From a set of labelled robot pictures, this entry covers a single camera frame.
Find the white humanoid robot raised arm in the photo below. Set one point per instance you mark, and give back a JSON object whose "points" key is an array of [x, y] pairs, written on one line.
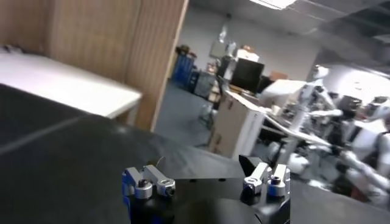
{"points": [[317, 91]]}

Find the wooden partition screen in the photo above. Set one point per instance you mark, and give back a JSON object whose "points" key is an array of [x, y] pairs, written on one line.
{"points": [[106, 36]]}

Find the black monitor on tripod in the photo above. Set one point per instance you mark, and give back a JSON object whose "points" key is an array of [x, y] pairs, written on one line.
{"points": [[246, 74]]}

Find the white rectangular table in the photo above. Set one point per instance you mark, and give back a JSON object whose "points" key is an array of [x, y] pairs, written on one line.
{"points": [[61, 82]]}

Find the tall white cardboard box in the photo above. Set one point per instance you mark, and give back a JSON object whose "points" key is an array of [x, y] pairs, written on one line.
{"points": [[237, 124]]}

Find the small black table cover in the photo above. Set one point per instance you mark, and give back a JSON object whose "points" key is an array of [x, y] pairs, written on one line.
{"points": [[24, 112]]}

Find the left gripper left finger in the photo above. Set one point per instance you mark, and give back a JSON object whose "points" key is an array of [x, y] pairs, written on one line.
{"points": [[164, 184]]}

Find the white humanoid robot wheeled base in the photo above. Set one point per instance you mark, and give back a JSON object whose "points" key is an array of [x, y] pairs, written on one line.
{"points": [[365, 143]]}

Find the blue storage crates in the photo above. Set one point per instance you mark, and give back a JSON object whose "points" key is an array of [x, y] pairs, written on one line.
{"points": [[182, 71]]}

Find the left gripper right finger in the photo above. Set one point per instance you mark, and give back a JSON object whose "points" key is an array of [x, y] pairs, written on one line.
{"points": [[256, 179]]}

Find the small white standing desk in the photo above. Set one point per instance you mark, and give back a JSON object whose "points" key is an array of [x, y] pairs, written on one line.
{"points": [[292, 131]]}

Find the large black table cover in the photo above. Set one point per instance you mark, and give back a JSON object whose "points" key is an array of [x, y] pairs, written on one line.
{"points": [[76, 170]]}

